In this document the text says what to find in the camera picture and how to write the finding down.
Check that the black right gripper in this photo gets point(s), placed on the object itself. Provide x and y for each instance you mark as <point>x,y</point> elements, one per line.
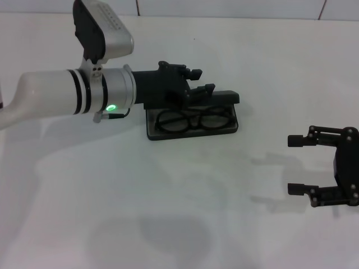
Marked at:
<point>349,168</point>

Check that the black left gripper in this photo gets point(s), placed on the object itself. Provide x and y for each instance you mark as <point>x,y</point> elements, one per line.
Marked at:
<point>160,89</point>

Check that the black glasses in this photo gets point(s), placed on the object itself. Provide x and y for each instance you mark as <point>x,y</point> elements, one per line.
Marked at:
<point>193,122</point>

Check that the black glasses case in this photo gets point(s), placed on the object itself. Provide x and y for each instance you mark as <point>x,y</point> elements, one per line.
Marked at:
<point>190,136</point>

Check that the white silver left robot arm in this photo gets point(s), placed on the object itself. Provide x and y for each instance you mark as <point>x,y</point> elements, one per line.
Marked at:
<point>50,92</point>

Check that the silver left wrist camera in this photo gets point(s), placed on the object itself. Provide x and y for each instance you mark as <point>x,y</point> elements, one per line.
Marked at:
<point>112,30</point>

